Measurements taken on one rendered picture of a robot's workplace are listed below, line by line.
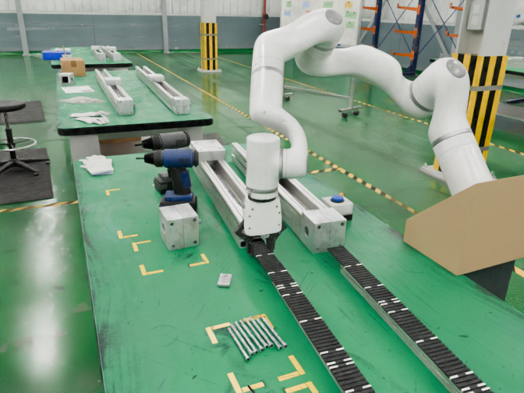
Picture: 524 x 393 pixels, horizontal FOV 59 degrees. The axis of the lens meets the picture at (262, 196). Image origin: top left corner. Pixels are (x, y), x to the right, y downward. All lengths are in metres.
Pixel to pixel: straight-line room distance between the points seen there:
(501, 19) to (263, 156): 3.48
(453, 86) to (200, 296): 0.92
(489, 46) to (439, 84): 2.91
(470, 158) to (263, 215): 0.62
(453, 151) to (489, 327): 0.52
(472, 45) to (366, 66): 3.16
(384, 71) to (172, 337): 0.95
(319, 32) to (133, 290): 0.84
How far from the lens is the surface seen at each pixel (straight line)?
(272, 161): 1.14
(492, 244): 1.38
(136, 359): 0.99
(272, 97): 1.23
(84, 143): 2.93
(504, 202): 1.34
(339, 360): 0.93
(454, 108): 1.48
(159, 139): 1.68
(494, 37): 4.39
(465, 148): 1.45
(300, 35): 1.36
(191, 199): 1.53
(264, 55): 1.31
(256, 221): 1.20
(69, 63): 4.90
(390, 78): 1.47
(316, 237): 1.30
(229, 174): 1.67
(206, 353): 0.98
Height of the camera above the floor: 1.42
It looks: 22 degrees down
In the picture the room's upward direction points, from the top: 1 degrees clockwise
